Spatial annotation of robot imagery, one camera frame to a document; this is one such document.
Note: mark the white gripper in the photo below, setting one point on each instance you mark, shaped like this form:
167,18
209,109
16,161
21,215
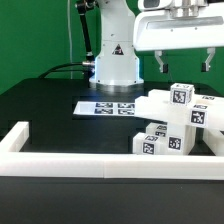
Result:
157,30

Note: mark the black jointed camera mount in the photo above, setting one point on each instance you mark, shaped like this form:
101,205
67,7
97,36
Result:
83,6

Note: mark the white U-shaped fence frame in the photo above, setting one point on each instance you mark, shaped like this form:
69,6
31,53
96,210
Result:
15,162

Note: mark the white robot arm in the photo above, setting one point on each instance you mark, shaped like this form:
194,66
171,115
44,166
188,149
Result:
117,66

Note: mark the white chair seat part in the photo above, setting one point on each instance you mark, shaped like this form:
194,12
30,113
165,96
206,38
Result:
180,139

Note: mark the white tag sheet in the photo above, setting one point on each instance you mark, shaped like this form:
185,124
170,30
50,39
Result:
104,108

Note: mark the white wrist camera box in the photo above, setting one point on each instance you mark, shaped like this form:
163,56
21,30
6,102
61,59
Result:
151,5

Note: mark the white chair back frame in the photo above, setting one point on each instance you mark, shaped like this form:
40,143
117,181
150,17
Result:
203,111

